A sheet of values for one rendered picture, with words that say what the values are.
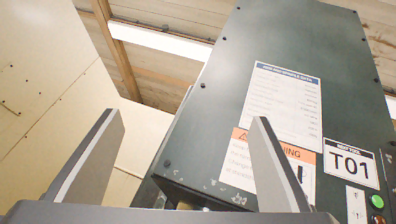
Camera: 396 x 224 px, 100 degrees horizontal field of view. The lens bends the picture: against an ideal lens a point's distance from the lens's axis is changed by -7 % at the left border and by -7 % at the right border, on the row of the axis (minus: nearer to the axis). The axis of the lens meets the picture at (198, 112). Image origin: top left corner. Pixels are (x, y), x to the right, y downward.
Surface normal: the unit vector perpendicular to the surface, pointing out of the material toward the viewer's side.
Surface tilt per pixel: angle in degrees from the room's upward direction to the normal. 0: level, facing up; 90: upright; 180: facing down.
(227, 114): 90
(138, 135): 90
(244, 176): 90
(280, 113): 90
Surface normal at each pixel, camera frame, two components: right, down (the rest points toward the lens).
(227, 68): 0.04, -0.55
